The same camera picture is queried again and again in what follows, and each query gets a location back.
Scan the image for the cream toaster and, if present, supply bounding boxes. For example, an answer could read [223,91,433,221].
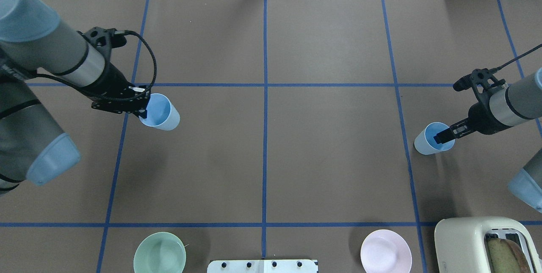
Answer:
[434,216,541,273]

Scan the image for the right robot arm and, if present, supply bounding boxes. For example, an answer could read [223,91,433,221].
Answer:
[429,68,542,212]

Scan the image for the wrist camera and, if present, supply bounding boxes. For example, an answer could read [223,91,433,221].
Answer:
[77,27,127,55]
[452,67,507,94]

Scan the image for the white pedestal base plate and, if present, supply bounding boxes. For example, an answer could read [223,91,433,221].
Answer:
[207,259,319,273]

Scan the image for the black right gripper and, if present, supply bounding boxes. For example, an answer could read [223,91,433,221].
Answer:
[434,106,500,144]

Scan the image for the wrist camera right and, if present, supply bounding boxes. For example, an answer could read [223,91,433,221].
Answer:
[452,67,507,94]

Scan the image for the light blue cup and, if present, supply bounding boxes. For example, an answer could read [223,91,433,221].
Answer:
[138,93,180,131]
[414,122,455,155]

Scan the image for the green bowl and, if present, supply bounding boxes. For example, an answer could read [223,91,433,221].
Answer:
[133,232,187,273]

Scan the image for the pink bowl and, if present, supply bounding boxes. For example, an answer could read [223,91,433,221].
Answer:
[360,229,412,273]

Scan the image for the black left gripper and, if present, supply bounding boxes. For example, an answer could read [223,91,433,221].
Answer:
[87,63,150,119]

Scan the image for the toast slice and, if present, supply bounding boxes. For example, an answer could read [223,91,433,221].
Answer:
[487,238,531,273]

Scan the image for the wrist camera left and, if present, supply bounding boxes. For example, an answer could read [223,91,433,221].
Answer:
[77,27,127,55]

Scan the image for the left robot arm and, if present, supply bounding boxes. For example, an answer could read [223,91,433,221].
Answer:
[0,0,157,195]

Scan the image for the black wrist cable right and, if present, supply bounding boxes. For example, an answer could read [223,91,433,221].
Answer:
[495,44,542,72]

